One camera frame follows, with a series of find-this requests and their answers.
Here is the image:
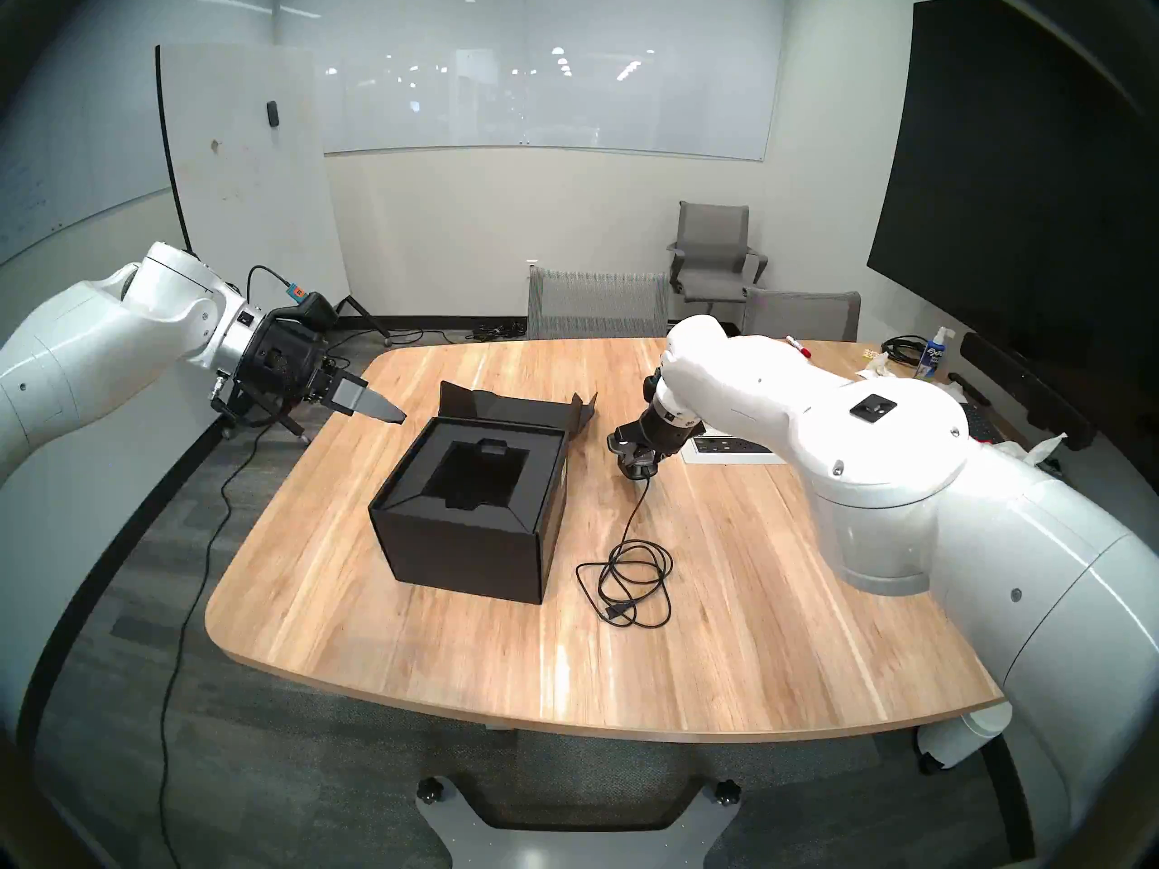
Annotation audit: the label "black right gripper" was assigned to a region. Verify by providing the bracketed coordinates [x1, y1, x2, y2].
[608, 402, 700, 482]

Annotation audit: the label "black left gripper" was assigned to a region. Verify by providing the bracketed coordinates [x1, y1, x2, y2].
[237, 318, 407, 425]

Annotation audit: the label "black wired computer mouse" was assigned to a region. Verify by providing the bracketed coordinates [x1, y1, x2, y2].
[577, 428, 675, 631]

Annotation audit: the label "black cardboard box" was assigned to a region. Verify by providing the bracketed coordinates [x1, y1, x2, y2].
[368, 380, 599, 606]

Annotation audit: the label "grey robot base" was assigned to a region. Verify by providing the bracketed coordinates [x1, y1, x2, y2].
[415, 772, 743, 869]

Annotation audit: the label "silver table power outlet panel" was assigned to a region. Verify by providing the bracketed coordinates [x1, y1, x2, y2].
[681, 434, 785, 466]

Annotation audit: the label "grey ribbed mesh chair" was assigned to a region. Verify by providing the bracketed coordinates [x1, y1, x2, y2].
[527, 266, 671, 340]

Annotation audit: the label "grey office chair with armrests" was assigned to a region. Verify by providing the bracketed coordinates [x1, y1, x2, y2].
[666, 201, 769, 325]

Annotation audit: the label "white freestanding whiteboard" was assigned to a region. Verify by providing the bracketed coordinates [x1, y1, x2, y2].
[156, 43, 395, 443]

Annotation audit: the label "whiteboard cleaner spray bottle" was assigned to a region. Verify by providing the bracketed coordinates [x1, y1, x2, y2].
[915, 326, 956, 379]

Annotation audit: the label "black video conference bar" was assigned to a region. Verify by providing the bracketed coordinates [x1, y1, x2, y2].
[958, 331, 1098, 452]

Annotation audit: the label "glass whiteboard with blue writing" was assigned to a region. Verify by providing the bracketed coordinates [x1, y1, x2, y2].
[0, 0, 173, 271]

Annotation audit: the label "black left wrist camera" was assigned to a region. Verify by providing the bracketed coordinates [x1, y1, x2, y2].
[272, 292, 340, 336]

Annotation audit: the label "black floor cables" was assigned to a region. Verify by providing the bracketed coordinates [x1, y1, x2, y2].
[326, 320, 528, 375]

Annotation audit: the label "wall-mounted glass whiteboard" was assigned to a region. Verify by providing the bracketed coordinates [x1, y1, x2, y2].
[272, 0, 789, 162]

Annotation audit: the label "black hanging cable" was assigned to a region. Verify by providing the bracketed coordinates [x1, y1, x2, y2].
[158, 424, 273, 869]

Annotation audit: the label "large black wall screen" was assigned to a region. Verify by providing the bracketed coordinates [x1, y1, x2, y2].
[866, 0, 1159, 479]

